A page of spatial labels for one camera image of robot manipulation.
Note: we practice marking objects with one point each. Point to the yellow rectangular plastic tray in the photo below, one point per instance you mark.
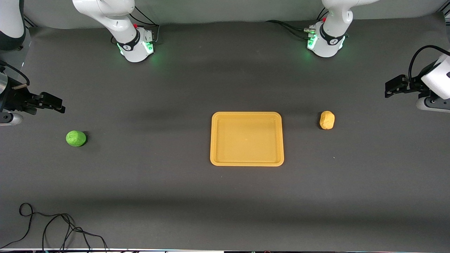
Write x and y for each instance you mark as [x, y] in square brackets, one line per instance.
[246, 139]

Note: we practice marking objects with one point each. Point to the green toy apple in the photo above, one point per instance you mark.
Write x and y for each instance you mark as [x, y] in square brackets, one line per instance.
[75, 138]

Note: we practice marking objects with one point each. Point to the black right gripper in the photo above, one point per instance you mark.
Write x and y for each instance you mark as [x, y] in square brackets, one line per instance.
[14, 98]

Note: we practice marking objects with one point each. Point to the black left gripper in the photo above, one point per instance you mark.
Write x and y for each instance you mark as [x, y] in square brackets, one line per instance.
[415, 85]

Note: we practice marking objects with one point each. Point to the grey table mat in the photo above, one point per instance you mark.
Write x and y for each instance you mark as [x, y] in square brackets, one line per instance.
[225, 196]

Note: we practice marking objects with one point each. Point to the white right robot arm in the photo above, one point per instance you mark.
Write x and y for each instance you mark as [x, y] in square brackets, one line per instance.
[135, 44]

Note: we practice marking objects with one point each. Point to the yellow-brown toy potato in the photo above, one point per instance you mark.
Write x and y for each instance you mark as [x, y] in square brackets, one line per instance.
[327, 119]

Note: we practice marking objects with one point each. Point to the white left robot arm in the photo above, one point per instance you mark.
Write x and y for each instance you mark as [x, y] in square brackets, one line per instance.
[328, 44]

